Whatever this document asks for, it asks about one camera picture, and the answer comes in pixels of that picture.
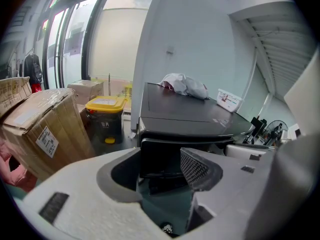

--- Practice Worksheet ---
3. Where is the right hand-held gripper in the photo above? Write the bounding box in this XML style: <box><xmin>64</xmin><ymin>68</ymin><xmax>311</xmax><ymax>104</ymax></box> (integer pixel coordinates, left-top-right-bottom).
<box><xmin>224</xmin><ymin>49</ymin><xmax>320</xmax><ymax>240</ymax></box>

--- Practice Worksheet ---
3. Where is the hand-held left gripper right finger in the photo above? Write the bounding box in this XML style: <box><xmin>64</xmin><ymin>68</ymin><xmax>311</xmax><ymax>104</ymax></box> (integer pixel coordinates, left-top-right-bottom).
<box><xmin>179</xmin><ymin>147</ymin><xmax>275</xmax><ymax>236</ymax></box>

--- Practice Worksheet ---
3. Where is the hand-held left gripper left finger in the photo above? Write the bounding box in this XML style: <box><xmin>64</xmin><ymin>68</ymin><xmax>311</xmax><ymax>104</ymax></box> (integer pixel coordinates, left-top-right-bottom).
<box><xmin>21</xmin><ymin>147</ymin><xmax>174</xmax><ymax>240</ymax></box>

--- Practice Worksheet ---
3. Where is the black cabinet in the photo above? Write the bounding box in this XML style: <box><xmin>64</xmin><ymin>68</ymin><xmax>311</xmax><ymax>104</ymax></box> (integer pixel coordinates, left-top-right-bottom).
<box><xmin>249</xmin><ymin>116</ymin><xmax>267</xmax><ymax>145</ymax></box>

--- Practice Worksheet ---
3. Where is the black floor fan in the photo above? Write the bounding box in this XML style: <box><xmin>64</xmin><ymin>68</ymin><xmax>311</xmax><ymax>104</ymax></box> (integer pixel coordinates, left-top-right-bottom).
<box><xmin>264</xmin><ymin>119</ymin><xmax>289</xmax><ymax>145</ymax></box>

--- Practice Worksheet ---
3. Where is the white lidded plastic box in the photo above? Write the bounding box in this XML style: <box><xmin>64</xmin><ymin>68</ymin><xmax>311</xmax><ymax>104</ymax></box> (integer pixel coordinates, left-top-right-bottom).
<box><xmin>216</xmin><ymin>88</ymin><xmax>245</xmax><ymax>114</ymax></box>

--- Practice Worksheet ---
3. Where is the person's left shoe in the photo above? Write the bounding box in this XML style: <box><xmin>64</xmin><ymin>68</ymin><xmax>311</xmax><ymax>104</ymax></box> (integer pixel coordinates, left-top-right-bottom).
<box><xmin>159</xmin><ymin>222</ymin><xmax>175</xmax><ymax>235</ymax></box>

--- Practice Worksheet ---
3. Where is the pink cushion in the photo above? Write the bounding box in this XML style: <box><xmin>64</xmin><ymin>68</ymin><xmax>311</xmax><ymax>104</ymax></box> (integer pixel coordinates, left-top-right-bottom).
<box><xmin>0</xmin><ymin>137</ymin><xmax>38</xmax><ymax>194</ymax></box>

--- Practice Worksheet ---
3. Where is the crumpled white plastic bag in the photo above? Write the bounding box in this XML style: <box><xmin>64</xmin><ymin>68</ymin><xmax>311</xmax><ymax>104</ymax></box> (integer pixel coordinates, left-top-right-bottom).
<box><xmin>157</xmin><ymin>72</ymin><xmax>210</xmax><ymax>101</ymax></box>

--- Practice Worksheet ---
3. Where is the yellow-lidded black bin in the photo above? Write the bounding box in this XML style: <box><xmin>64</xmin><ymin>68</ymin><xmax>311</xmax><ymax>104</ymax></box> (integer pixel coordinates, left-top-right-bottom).
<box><xmin>85</xmin><ymin>95</ymin><xmax>128</xmax><ymax>145</ymax></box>

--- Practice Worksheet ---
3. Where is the large cardboard box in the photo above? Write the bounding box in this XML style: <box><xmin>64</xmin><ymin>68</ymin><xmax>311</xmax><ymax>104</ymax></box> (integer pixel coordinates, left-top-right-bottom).
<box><xmin>0</xmin><ymin>88</ymin><xmax>96</xmax><ymax>182</ymax></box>

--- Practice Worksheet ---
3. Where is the tape-wrapped cardboard box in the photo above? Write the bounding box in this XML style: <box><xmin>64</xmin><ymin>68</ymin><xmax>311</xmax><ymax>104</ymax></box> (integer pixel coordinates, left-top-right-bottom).
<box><xmin>66</xmin><ymin>79</ymin><xmax>105</xmax><ymax>105</ymax></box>

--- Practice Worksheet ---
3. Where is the small long cardboard box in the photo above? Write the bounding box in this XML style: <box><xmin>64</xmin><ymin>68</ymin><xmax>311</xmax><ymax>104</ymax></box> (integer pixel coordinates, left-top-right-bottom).
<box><xmin>0</xmin><ymin>76</ymin><xmax>33</xmax><ymax>119</ymax></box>

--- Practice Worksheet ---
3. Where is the black backpack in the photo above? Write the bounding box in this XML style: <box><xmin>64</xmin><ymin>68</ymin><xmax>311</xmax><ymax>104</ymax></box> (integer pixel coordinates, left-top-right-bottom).
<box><xmin>31</xmin><ymin>62</ymin><xmax>44</xmax><ymax>85</ymax></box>

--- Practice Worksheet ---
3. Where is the black hanging jacket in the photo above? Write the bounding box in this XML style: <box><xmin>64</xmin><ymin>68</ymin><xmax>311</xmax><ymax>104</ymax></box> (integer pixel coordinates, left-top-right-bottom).
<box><xmin>23</xmin><ymin>54</ymin><xmax>38</xmax><ymax>87</ymax></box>

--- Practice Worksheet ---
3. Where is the black-framed glass window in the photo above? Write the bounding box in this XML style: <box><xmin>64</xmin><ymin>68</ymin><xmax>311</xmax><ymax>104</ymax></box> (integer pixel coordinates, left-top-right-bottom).
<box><xmin>4</xmin><ymin>0</ymin><xmax>161</xmax><ymax>91</ymax></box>

